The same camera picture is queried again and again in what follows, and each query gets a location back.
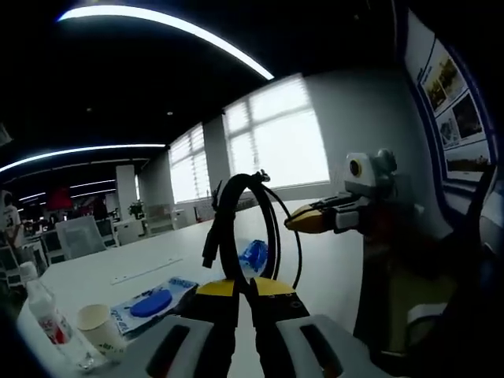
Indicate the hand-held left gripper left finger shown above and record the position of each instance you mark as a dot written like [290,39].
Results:
[185,346]

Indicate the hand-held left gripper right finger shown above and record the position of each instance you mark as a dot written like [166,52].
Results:
[307,346]

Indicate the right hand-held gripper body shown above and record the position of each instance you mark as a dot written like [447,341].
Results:
[370,173]

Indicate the blue printed packet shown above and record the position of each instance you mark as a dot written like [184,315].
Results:
[151,307]

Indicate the blue tissue pack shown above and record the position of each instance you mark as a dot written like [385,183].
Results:
[252,256]

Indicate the white paper cup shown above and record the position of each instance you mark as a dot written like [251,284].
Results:
[98,330]

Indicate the clear water bottle red label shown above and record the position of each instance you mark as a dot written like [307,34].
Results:
[47,315]

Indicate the wide window with blinds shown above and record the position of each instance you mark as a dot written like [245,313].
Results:
[283,149]

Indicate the white low cabinet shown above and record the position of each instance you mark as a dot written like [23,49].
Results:
[130,232]

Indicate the white chest device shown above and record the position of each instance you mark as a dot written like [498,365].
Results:
[492,220]

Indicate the narrow window with blinds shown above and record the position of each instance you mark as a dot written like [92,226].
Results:
[189,169]

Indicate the potted green plant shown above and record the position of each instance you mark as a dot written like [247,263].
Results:
[136,208]

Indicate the grey mesh office chair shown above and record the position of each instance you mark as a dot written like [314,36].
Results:
[80,236]

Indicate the person's body in black shirt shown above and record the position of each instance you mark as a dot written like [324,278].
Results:
[472,315]

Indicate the red hanging banner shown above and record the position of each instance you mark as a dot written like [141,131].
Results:
[60,199]

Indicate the long ceiling light strip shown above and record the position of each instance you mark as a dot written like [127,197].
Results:
[177,24]
[78,150]

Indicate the blue white wall poster board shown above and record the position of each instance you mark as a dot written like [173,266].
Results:
[453,118]

